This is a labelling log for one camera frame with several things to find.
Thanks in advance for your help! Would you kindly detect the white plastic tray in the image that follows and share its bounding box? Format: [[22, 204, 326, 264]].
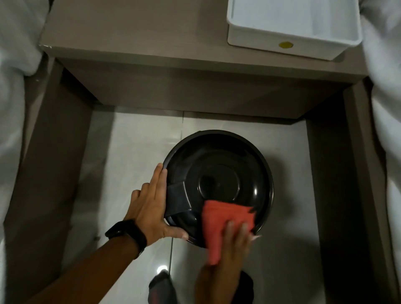
[[226, 0, 363, 61]]

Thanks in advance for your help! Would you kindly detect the person's left hand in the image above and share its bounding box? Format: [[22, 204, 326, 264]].
[[123, 162, 190, 248]]

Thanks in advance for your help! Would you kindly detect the person's right forearm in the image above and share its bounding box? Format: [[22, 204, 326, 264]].
[[194, 272, 245, 304]]

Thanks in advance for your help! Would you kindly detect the person's black trouser leg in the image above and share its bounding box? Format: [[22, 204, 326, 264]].
[[232, 271, 254, 304]]

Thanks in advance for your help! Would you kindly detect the black wrist watch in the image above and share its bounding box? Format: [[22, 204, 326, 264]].
[[105, 219, 148, 260]]

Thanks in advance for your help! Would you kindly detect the red cleaning cloth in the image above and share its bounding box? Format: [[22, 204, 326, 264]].
[[201, 200, 257, 266]]

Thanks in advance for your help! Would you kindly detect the person's right hand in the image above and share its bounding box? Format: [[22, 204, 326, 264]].
[[199, 220, 261, 277]]

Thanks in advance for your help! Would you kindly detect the white bed duvet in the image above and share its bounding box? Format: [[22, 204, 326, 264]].
[[358, 0, 401, 284], [0, 0, 52, 304]]

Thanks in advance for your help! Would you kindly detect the person's left forearm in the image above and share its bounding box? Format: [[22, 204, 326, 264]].
[[24, 234, 139, 304]]

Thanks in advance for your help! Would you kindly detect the dark grey shoe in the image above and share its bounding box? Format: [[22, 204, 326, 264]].
[[148, 269, 179, 304]]

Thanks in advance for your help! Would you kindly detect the black round plastic bin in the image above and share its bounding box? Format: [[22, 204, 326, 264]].
[[162, 130, 275, 248]]

